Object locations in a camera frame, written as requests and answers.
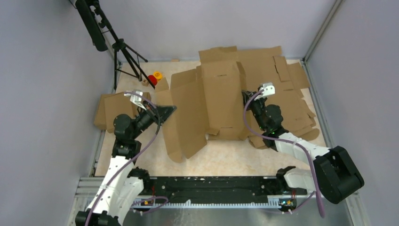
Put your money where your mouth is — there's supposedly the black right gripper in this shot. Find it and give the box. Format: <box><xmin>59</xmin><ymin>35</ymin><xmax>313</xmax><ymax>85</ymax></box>
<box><xmin>241</xmin><ymin>90</ymin><xmax>268</xmax><ymax>131</ymax></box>

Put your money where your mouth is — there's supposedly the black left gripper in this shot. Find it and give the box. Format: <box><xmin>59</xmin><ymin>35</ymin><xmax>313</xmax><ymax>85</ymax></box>
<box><xmin>131</xmin><ymin>99</ymin><xmax>177</xmax><ymax>139</ymax></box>

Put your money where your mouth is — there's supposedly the large cardboard box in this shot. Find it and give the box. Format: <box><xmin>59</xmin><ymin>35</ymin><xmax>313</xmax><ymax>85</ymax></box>
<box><xmin>155</xmin><ymin>46</ymin><xmax>248</xmax><ymax>163</ymax></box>

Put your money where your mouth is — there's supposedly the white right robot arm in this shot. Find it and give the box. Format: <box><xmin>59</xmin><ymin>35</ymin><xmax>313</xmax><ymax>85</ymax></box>
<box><xmin>242</xmin><ymin>91</ymin><xmax>365</xmax><ymax>204</ymax></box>

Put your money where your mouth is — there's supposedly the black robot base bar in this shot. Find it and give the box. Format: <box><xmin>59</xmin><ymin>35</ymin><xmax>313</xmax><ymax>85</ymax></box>
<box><xmin>140</xmin><ymin>176</ymin><xmax>307</xmax><ymax>204</ymax></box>

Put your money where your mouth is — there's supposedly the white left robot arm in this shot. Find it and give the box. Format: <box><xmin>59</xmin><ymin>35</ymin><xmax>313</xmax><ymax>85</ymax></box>
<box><xmin>75</xmin><ymin>102</ymin><xmax>177</xmax><ymax>226</ymax></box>

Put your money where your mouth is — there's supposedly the folded cardboard box at left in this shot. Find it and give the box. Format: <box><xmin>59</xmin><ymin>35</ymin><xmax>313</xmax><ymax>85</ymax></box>
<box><xmin>94</xmin><ymin>92</ymin><xmax>138</xmax><ymax>133</ymax></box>

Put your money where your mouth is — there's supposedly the stack of flat cardboard blanks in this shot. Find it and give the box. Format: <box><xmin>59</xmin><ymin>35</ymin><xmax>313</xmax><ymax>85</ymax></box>
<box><xmin>238</xmin><ymin>46</ymin><xmax>320</xmax><ymax>141</ymax></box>

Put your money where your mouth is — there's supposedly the small wooden letter cube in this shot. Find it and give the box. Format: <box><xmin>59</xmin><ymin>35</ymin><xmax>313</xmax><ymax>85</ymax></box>
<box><xmin>141</xmin><ymin>80</ymin><xmax>149</xmax><ymax>87</ymax></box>

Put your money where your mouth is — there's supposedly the yellow round toy block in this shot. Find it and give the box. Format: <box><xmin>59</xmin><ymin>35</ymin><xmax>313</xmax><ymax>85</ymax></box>
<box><xmin>152</xmin><ymin>71</ymin><xmax>163</xmax><ymax>81</ymax></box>

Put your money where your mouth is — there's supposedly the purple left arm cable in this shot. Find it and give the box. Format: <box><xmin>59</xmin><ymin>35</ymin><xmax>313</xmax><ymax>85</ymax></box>
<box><xmin>84</xmin><ymin>91</ymin><xmax>163</xmax><ymax>226</ymax></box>

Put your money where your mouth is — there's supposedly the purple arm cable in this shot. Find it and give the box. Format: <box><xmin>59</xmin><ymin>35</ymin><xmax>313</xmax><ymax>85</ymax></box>
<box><xmin>243</xmin><ymin>89</ymin><xmax>326</xmax><ymax>218</ymax></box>
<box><xmin>84</xmin><ymin>91</ymin><xmax>163</xmax><ymax>226</ymax></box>

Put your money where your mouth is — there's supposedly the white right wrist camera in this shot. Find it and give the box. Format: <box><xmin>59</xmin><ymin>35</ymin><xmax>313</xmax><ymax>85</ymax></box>
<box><xmin>259</xmin><ymin>82</ymin><xmax>276</xmax><ymax>98</ymax></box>

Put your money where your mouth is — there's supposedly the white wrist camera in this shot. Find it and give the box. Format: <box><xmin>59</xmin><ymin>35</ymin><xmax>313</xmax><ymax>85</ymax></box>
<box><xmin>259</xmin><ymin>82</ymin><xmax>276</xmax><ymax>98</ymax></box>
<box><xmin>123</xmin><ymin>89</ymin><xmax>151</xmax><ymax>109</ymax></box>

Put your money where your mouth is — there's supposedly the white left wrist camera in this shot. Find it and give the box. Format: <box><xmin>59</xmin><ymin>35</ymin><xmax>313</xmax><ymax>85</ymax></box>
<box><xmin>123</xmin><ymin>89</ymin><xmax>151</xmax><ymax>109</ymax></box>

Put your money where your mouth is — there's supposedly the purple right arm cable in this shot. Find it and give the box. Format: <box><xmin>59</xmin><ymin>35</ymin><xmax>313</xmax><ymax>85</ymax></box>
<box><xmin>243</xmin><ymin>89</ymin><xmax>326</xmax><ymax>218</ymax></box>

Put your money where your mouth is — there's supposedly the black camera tripod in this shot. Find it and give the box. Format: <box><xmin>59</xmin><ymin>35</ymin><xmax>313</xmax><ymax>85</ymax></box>
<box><xmin>71</xmin><ymin>0</ymin><xmax>155</xmax><ymax>90</ymax></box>

